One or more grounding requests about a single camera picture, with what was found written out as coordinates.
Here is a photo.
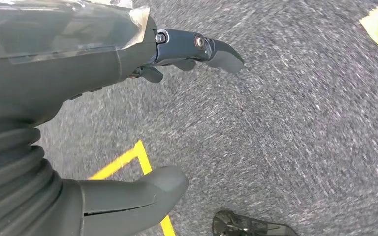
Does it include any black robot foot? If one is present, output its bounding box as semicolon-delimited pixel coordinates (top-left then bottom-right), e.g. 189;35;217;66
212;210;299;236

